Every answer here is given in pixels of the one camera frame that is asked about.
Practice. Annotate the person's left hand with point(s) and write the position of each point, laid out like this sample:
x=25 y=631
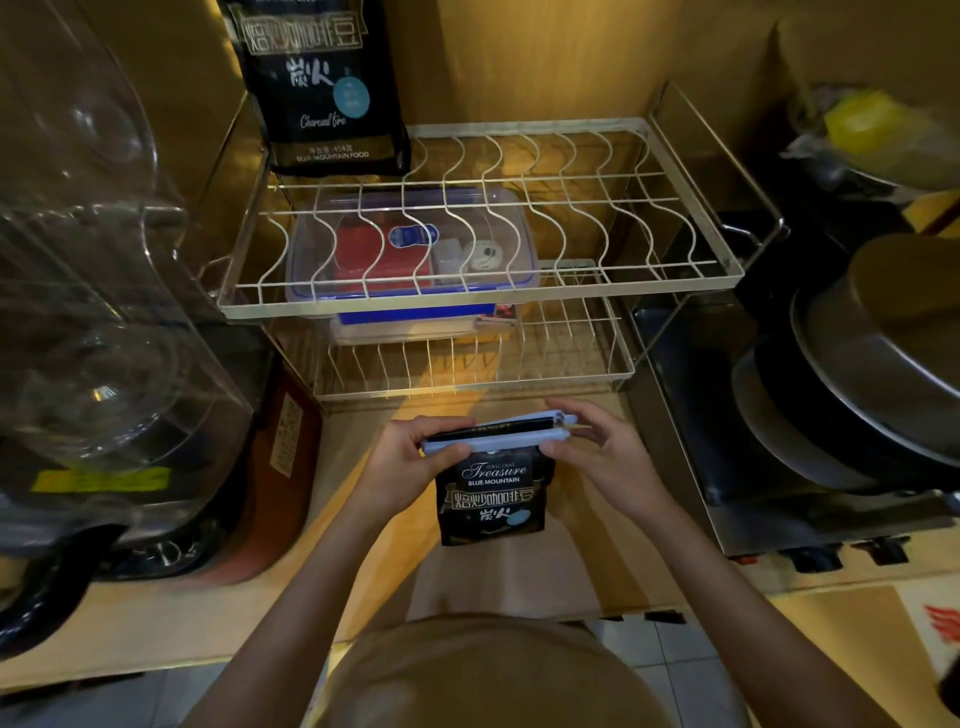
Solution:
x=397 y=469

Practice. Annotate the person's right hand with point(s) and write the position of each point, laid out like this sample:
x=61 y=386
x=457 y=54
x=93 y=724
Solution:
x=611 y=465

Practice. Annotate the person's left thumb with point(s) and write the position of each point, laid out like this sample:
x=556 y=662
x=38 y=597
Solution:
x=450 y=465

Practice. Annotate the person's right thumb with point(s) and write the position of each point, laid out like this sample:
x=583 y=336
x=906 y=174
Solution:
x=564 y=448

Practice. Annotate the pale blue sealing clip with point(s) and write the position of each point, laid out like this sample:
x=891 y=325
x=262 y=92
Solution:
x=495 y=439

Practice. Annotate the small black coffee bag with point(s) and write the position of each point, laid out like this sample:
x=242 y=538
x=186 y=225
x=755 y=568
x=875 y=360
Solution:
x=491 y=499

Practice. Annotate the person's left forearm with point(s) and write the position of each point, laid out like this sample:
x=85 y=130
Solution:
x=300 y=622

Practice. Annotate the person's right forearm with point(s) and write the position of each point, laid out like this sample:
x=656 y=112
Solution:
x=742 y=622

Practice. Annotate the steel gas stove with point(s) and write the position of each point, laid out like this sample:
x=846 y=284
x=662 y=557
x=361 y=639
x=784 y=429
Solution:
x=690 y=450

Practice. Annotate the clear storage box blue clips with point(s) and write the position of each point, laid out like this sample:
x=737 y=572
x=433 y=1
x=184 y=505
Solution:
x=375 y=311

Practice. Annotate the brown appliance with label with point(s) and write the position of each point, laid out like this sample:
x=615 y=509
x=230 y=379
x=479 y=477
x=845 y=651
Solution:
x=262 y=480

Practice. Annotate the white round item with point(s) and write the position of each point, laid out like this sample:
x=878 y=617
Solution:
x=484 y=256

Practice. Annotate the person's beige shirt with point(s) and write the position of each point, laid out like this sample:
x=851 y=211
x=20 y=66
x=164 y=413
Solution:
x=487 y=675

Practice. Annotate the red box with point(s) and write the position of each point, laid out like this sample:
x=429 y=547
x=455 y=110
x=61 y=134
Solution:
x=364 y=255

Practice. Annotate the black pan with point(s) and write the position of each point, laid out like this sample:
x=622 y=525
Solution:
x=795 y=435

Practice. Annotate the black stove knob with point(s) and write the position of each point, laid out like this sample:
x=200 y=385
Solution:
x=811 y=559
x=883 y=551

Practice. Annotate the black wok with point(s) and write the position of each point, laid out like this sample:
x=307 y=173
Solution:
x=810 y=225

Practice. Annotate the steel pot lid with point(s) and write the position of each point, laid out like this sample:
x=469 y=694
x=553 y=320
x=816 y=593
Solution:
x=892 y=337

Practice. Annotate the clear plastic water jug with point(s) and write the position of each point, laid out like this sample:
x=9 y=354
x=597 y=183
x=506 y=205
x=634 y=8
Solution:
x=97 y=300

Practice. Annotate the large black coffee bag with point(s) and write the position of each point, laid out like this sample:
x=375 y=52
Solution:
x=322 y=82

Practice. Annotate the white paper with red print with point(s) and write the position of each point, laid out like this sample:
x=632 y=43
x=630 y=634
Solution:
x=934 y=615

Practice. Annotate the black jug base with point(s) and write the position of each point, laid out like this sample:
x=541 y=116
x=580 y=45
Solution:
x=45 y=592

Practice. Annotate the plastic bag with yellow content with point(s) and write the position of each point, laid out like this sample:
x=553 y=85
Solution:
x=870 y=127

